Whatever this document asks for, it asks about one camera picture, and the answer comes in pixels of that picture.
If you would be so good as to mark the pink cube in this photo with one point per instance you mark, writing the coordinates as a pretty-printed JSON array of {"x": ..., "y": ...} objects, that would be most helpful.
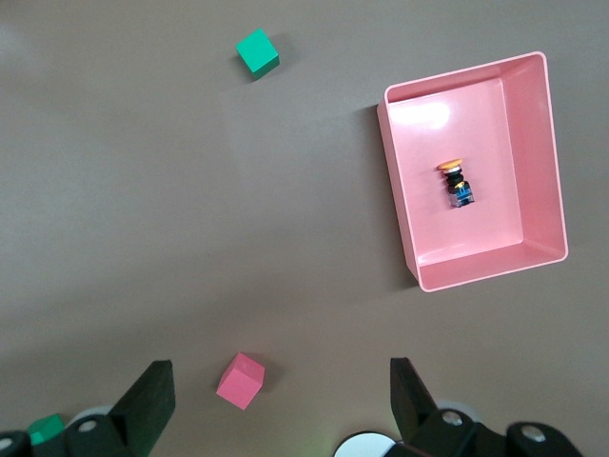
[{"x": 240, "y": 381}]

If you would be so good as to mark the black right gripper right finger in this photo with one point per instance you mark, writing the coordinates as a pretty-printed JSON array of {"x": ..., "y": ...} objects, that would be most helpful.
[{"x": 414, "y": 409}]

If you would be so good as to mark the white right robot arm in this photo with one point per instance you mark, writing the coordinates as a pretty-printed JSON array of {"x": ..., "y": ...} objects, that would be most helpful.
[{"x": 364, "y": 447}]

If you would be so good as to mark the brown table cover mat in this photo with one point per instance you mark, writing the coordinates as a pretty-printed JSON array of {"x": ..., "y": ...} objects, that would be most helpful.
[{"x": 143, "y": 214}]

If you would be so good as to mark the orange mushroom push button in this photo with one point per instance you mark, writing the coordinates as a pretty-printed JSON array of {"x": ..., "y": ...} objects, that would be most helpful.
[{"x": 457, "y": 188}]

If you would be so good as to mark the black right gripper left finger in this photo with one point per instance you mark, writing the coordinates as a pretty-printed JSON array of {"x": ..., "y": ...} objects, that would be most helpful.
[{"x": 138, "y": 409}]

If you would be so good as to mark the pink plastic bin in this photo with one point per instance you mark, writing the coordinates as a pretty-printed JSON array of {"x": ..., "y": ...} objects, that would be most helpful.
[{"x": 457, "y": 228}]

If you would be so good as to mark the green cube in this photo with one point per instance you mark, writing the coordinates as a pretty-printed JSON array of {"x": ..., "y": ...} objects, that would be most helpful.
[
  {"x": 46, "y": 428},
  {"x": 257, "y": 50}
]

